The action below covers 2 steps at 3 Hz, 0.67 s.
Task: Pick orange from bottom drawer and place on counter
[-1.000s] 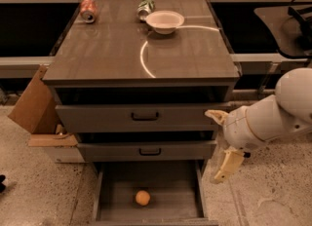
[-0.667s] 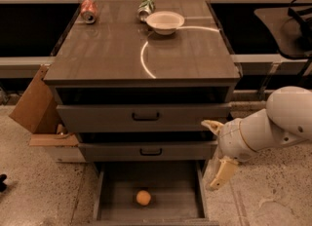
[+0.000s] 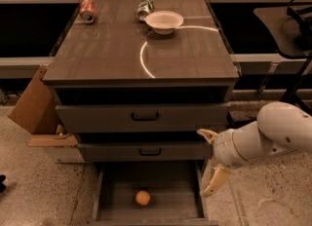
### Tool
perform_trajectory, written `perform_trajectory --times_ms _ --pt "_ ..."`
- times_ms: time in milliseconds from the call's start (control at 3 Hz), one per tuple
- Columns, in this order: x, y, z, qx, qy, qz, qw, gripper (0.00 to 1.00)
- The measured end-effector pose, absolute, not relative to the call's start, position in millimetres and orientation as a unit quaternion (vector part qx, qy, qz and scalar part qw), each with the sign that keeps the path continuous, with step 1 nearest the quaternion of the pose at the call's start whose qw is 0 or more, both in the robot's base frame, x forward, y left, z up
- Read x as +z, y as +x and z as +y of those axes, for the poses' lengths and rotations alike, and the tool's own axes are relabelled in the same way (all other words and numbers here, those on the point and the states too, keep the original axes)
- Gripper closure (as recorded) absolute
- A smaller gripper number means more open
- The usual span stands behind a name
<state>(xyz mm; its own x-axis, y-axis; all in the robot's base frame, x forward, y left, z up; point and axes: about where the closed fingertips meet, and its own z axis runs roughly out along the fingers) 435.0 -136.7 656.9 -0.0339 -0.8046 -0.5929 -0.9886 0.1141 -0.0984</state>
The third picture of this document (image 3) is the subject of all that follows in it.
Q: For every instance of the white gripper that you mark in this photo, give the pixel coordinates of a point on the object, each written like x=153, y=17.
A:
x=224, y=147

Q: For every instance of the orange fruit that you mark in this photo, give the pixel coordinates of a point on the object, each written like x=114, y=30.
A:
x=143, y=198

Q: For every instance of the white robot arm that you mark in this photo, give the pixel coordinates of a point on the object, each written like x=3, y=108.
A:
x=279, y=129

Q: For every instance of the grey bottom drawer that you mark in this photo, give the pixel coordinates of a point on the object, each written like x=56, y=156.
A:
x=150, y=194

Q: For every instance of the grey drawer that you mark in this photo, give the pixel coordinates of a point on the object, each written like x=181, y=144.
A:
x=154, y=151
x=150, y=194
x=142, y=117

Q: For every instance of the grey middle drawer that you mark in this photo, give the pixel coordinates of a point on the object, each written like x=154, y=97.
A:
x=154, y=151

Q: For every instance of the grey top drawer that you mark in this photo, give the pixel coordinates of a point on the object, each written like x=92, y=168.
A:
x=142, y=117

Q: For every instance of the grey drawer cabinet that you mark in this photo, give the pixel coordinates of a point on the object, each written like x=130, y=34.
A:
x=120, y=60

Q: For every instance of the white bowl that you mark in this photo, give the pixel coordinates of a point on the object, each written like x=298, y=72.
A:
x=164, y=22

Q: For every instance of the black side table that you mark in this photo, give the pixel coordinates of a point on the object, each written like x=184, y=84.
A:
x=290, y=27

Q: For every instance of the brown cardboard box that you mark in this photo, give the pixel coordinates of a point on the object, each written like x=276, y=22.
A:
x=36, y=113

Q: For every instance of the red soda can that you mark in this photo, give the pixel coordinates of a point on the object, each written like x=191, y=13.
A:
x=88, y=11

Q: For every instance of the black object on floor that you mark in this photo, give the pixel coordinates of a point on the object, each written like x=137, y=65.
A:
x=2, y=185

